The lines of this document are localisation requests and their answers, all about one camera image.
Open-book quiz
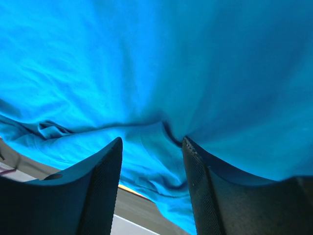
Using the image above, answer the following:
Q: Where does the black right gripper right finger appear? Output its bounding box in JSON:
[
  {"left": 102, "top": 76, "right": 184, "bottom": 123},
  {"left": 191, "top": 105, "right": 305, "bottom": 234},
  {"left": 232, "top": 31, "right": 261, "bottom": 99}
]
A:
[{"left": 182, "top": 137, "right": 313, "bottom": 235}]

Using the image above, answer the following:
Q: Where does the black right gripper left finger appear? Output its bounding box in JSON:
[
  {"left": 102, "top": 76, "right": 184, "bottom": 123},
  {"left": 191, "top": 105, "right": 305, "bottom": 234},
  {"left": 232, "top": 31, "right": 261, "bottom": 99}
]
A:
[{"left": 0, "top": 137, "right": 122, "bottom": 235}]

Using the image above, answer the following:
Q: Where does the blue t-shirt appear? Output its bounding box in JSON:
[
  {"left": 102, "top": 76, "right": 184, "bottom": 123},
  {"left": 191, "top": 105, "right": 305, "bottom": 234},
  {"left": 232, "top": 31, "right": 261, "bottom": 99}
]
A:
[{"left": 0, "top": 0, "right": 313, "bottom": 235}]

